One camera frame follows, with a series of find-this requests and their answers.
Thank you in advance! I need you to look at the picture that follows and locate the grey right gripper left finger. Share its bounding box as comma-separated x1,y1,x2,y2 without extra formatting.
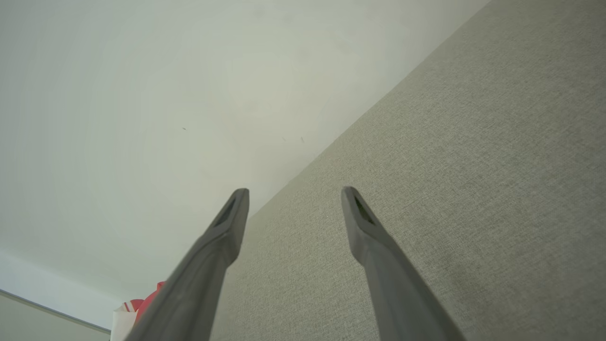
124,188,250,341

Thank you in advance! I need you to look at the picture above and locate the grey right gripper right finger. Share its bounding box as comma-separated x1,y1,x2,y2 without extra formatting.
341,186,468,341

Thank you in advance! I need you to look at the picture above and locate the red white Bulls jersey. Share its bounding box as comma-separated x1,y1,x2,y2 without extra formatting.
110,281,166,341

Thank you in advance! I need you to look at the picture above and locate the grey fabric sofa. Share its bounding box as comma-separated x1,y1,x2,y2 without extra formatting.
208,0,606,341

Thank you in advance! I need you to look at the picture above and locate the white baseboard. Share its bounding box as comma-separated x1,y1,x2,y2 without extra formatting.
0,251,121,332

